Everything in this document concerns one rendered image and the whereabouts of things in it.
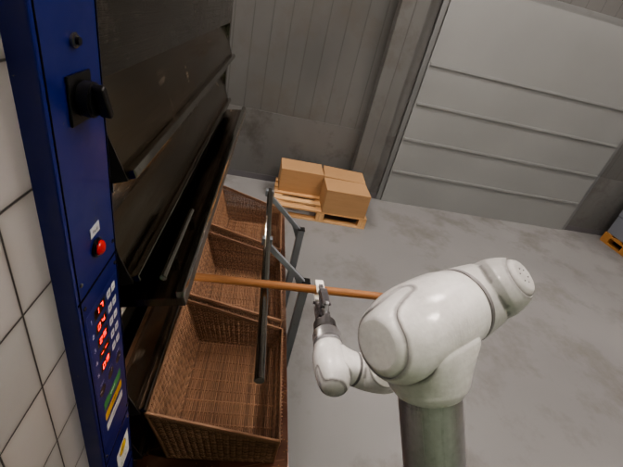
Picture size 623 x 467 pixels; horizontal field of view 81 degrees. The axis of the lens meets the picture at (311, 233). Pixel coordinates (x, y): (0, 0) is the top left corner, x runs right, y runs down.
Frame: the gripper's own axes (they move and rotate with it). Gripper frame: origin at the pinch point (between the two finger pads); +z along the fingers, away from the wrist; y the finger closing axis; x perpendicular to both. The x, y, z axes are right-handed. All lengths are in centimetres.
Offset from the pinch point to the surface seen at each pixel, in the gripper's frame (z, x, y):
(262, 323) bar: -17.2, -20.3, 1.9
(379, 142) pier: 338, 125, 37
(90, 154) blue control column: -48, -54, -62
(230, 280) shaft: -0.8, -32.5, -1.0
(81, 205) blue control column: -53, -54, -56
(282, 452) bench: -27, -4, 61
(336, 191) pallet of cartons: 260, 66, 78
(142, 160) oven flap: -29, -52, -54
